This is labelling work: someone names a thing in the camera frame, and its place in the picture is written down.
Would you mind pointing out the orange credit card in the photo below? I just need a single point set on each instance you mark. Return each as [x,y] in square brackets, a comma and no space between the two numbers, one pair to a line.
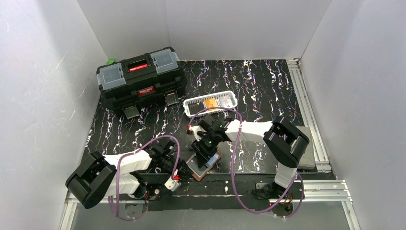
[211,104]

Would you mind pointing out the aluminium frame rail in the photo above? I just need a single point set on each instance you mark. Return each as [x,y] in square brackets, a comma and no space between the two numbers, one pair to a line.
[320,154]

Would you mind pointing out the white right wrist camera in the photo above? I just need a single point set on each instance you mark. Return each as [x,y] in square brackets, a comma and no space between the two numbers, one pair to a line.
[193,130]

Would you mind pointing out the brown leather card holder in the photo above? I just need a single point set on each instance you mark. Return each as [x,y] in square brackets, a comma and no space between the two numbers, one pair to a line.
[199,172]

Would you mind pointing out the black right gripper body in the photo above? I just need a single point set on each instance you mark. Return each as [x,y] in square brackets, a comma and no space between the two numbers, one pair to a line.
[205,152]

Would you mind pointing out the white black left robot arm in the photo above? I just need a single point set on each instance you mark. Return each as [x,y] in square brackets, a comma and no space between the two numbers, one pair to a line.
[111,176]

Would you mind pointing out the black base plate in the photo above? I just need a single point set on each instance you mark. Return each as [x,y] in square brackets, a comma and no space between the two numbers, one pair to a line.
[214,191]

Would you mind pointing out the white credit card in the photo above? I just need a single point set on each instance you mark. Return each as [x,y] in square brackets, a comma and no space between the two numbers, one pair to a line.
[226,101]

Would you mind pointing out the white plastic basket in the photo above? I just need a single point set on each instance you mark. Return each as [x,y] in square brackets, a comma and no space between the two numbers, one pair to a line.
[193,105]

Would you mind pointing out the small green object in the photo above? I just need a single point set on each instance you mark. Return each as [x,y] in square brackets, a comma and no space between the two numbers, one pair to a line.
[111,61]

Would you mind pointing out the grey plastic case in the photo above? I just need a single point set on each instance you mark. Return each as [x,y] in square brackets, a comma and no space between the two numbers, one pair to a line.
[308,159]

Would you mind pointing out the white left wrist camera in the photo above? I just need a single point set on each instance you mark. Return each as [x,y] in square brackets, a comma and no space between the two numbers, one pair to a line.
[172,184]

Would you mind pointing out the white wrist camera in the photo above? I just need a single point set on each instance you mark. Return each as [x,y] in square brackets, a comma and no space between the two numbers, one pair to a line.
[172,184]
[193,130]

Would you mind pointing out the black plastic toolbox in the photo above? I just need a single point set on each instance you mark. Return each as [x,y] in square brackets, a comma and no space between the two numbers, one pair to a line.
[131,84]

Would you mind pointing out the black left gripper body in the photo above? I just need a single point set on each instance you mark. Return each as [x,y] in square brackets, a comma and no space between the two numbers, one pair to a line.
[171,160]

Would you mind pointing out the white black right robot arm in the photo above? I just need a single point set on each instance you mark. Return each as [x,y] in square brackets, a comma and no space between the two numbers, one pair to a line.
[286,142]

